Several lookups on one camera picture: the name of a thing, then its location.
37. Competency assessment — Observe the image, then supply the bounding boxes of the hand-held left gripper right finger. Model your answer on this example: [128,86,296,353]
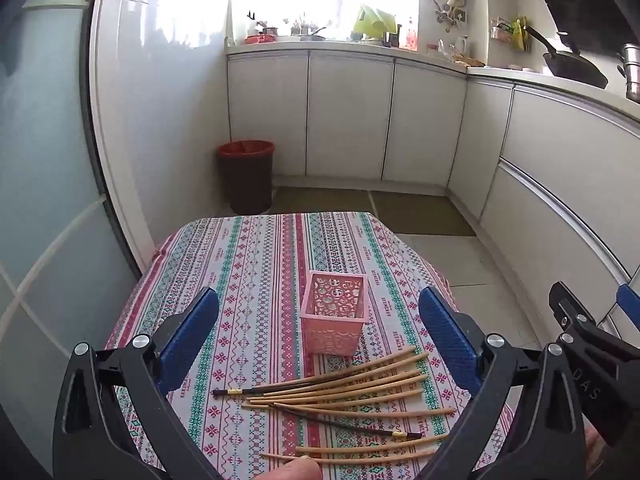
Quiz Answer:
[417,286,598,480]

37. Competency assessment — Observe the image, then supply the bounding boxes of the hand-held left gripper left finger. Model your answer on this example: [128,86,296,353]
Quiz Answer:
[52,287,221,480]

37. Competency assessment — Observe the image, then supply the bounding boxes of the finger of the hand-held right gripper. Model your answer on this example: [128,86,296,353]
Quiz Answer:
[548,282,596,333]
[616,284,640,317]

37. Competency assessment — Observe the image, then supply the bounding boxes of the dark chopstick with yellow band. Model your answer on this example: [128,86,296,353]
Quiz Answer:
[280,405,423,441]
[212,380,311,397]

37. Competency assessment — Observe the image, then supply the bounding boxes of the pink perforated plastic basket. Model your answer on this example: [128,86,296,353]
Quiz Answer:
[299,271,370,358]

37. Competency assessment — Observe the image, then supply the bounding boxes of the pile of bamboo chopsticks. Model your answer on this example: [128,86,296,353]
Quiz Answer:
[242,345,456,466]

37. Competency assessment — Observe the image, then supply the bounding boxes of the person's left hand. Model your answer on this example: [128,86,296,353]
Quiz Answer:
[267,459,322,480]

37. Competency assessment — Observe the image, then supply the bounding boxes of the patterned striped tablecloth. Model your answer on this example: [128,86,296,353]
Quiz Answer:
[102,211,516,480]

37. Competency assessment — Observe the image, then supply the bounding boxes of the olive floor mat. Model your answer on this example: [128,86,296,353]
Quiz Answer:
[270,187,376,215]
[369,190,477,237]

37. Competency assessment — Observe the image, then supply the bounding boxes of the white base cabinet with drawers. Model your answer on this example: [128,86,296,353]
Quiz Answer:
[447,67,640,321]

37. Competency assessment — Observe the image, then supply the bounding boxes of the brown trash bin red liner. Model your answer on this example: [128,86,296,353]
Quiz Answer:
[216,140,276,215]

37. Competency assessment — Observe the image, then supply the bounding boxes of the stainless steel pot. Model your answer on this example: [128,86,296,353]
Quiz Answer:
[617,42,640,103]

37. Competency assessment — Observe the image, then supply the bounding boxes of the frosted glass sliding door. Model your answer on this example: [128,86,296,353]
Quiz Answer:
[0,0,141,480]

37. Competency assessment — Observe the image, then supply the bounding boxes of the black wok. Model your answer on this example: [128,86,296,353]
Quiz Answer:
[524,25,609,90]

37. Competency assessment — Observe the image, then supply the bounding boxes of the white base cabinet with doors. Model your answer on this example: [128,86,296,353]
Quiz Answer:
[226,42,468,196]

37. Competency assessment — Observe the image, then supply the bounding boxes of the black range hood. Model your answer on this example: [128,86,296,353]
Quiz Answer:
[520,0,640,56]

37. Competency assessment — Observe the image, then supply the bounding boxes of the green plastic bag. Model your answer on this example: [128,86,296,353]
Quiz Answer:
[352,4,397,41]

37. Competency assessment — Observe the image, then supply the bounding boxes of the water pipes with valves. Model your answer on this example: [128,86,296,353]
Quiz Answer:
[432,0,468,23]

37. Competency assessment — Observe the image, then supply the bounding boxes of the wall rack with packets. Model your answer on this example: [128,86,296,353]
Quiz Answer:
[490,16,532,52]

